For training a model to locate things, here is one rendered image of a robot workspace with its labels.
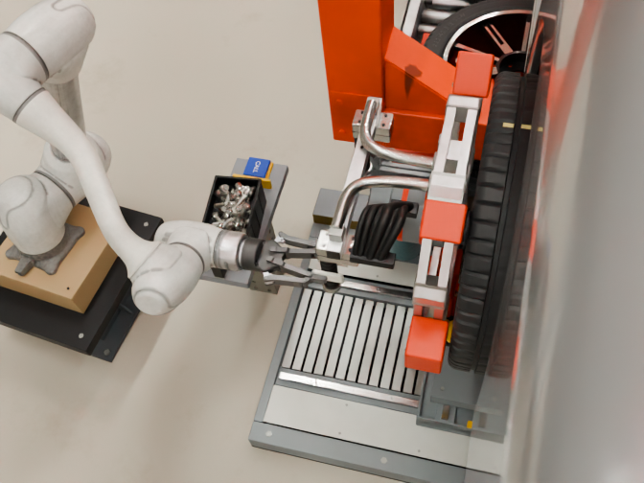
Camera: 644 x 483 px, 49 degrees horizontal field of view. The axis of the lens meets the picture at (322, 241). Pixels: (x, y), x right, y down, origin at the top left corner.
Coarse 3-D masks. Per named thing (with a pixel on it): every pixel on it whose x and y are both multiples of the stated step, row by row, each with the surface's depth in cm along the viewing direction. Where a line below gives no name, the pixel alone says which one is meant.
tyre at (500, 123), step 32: (512, 96) 136; (512, 128) 130; (480, 160) 132; (512, 160) 128; (480, 192) 128; (512, 192) 126; (480, 224) 127; (512, 224) 126; (480, 256) 128; (480, 288) 130; (480, 320) 133; (448, 352) 146; (480, 352) 139
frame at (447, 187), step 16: (448, 96) 146; (464, 96) 146; (448, 112) 142; (464, 112) 142; (480, 112) 164; (448, 128) 139; (448, 144) 138; (464, 144) 137; (464, 160) 135; (432, 176) 134; (448, 176) 133; (464, 176) 133; (432, 192) 133; (448, 192) 132; (464, 192) 133; (432, 240) 138; (432, 256) 182; (448, 256) 135; (432, 272) 180; (448, 272) 136; (416, 288) 138; (432, 288) 137; (448, 288) 177; (416, 304) 141; (432, 304) 139; (448, 304) 176
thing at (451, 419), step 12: (420, 396) 210; (420, 408) 210; (432, 408) 210; (444, 408) 206; (456, 408) 209; (420, 420) 208; (432, 420) 206; (444, 420) 205; (456, 420) 207; (468, 420) 207; (456, 432) 209; (468, 432) 207
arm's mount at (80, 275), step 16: (80, 208) 229; (80, 224) 226; (96, 224) 225; (80, 240) 222; (96, 240) 222; (0, 256) 220; (80, 256) 219; (96, 256) 219; (112, 256) 226; (0, 272) 216; (32, 272) 216; (64, 272) 216; (80, 272) 216; (96, 272) 220; (16, 288) 223; (32, 288) 217; (48, 288) 213; (64, 288) 213; (80, 288) 214; (96, 288) 222; (64, 304) 218; (80, 304) 216
